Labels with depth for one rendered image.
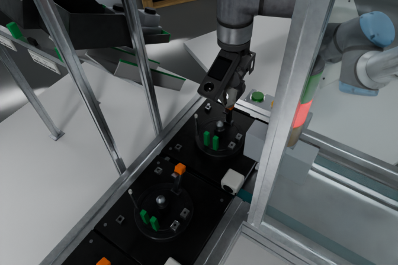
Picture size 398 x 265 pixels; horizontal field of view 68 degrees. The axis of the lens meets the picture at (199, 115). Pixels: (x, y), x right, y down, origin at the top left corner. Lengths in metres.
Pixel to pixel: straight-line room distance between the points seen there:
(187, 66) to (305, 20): 2.30
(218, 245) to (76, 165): 0.52
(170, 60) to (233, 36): 2.09
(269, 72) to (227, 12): 0.68
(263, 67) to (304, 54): 0.92
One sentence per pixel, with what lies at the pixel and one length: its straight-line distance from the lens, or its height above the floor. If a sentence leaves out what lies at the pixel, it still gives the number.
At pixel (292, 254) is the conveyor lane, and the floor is 0.93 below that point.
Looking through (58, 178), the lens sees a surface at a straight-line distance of 1.02.
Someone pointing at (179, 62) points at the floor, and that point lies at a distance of 2.65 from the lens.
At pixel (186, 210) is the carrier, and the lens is 0.71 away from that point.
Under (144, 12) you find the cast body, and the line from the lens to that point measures 0.80.
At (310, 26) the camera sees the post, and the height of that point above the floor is 1.49.
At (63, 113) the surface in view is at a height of 0.86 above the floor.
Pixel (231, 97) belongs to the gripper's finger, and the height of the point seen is 1.13.
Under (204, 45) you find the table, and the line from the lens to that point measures 1.36.
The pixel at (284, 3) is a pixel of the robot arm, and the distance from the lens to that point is 0.57.
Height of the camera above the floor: 1.66
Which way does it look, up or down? 49 degrees down
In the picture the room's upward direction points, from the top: 3 degrees counter-clockwise
